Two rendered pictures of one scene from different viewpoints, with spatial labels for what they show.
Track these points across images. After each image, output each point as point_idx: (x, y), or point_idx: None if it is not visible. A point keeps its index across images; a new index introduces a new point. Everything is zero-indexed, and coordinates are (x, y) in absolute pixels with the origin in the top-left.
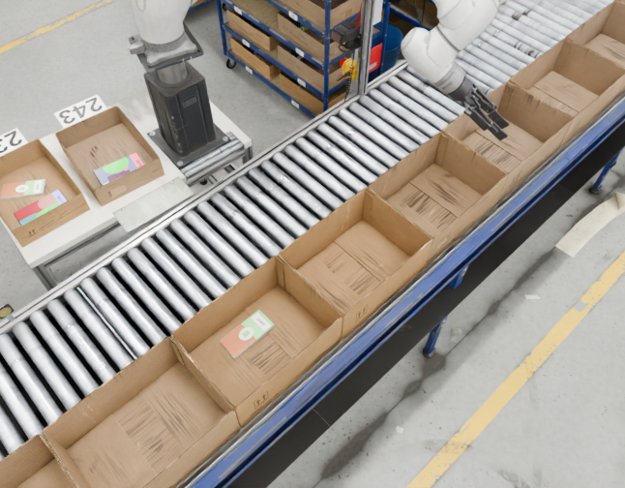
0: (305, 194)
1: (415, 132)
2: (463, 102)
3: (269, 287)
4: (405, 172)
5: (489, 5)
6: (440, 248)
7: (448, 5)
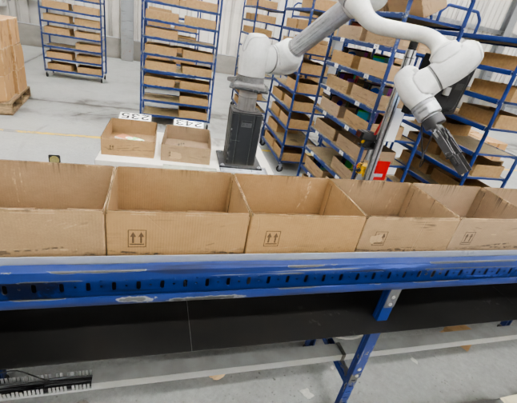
0: None
1: None
2: (434, 129)
3: (216, 207)
4: (369, 200)
5: (474, 48)
6: (373, 246)
7: (440, 45)
